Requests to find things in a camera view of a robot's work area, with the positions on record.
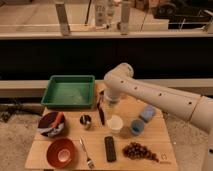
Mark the black dish brush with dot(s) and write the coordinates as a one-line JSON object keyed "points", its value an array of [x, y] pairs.
{"points": [[100, 110]]}

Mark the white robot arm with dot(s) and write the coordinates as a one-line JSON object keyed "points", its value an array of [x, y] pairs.
{"points": [[194, 108]]}

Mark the purple patterned bowl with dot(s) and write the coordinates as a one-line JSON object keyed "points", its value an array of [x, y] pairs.
{"points": [[51, 124]]}

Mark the red bowl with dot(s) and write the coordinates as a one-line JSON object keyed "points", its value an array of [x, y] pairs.
{"points": [[60, 153]]}

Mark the white plastic cup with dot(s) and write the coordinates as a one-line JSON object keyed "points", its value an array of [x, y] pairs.
{"points": [[115, 124]]}

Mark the small metal cup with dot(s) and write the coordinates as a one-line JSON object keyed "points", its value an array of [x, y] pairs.
{"points": [[86, 121]]}

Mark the green plastic tray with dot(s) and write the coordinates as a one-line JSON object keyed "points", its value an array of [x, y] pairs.
{"points": [[69, 91]]}

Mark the blue sponge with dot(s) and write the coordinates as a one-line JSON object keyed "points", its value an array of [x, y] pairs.
{"points": [[148, 113]]}

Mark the blue plastic cup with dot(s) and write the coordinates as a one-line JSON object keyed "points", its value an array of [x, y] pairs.
{"points": [[137, 127]]}

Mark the wooden table board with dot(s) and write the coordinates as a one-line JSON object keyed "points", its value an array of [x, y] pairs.
{"points": [[155, 136]]}

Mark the black remote control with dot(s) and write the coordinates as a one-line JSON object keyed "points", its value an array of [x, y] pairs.
{"points": [[110, 149]]}

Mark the bunch of dark grapes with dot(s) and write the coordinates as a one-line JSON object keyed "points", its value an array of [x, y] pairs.
{"points": [[136, 151]]}

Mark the silver fork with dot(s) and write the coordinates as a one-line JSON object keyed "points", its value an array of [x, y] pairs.
{"points": [[88, 159]]}

